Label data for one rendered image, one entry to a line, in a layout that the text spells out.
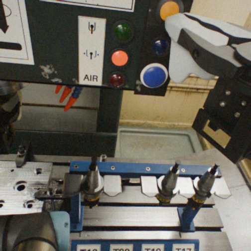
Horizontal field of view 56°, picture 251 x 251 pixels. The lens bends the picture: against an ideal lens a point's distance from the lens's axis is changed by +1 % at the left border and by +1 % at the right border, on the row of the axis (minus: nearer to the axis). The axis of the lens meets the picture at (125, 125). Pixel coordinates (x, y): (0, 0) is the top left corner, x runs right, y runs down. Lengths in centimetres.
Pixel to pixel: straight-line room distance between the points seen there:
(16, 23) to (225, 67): 22
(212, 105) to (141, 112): 148
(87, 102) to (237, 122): 98
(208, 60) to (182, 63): 6
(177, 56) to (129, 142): 147
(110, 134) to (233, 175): 69
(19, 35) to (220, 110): 23
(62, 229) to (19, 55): 31
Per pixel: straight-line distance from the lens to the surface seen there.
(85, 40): 30
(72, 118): 122
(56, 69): 32
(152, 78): 31
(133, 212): 102
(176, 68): 26
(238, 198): 134
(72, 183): 69
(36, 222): 49
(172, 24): 25
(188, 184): 75
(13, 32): 31
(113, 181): 70
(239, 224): 128
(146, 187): 71
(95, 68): 31
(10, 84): 53
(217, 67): 19
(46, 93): 114
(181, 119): 181
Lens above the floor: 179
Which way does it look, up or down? 42 degrees down
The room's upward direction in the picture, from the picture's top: 10 degrees clockwise
